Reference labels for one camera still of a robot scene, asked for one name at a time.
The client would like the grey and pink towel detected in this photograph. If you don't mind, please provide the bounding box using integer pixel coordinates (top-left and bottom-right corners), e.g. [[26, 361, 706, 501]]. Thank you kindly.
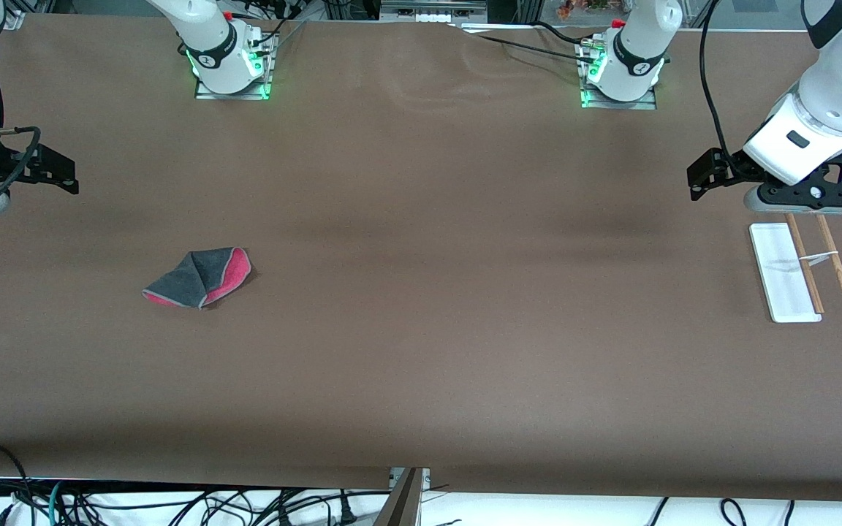
[[142, 247, 252, 310]]

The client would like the white rack with wooden bars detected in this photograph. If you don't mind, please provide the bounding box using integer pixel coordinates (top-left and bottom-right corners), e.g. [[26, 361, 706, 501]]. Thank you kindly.
[[748, 213, 842, 324]]

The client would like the orange background object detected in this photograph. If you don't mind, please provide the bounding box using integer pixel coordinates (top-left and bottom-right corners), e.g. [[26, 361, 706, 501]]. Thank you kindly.
[[556, 0, 612, 19]]

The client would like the white power strip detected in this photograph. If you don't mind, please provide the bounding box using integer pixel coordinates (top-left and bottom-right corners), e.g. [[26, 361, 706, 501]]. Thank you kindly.
[[381, 0, 488, 23]]

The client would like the brown table cover sheet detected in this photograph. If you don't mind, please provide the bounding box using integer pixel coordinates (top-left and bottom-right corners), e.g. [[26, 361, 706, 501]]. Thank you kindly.
[[0, 13, 842, 503]]

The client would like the short black table cable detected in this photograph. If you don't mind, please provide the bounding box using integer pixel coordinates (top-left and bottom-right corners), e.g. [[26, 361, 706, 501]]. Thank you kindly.
[[534, 20, 597, 46]]

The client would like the long black table cable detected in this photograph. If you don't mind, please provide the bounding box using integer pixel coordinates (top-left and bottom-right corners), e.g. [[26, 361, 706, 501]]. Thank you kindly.
[[476, 33, 601, 65]]

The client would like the small metal bracket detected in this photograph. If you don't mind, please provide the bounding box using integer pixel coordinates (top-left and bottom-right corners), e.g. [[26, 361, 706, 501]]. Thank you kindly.
[[390, 468, 431, 492]]

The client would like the black cable with plug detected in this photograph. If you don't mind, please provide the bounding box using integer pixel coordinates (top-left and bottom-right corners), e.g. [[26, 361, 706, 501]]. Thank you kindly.
[[286, 491, 360, 526]]

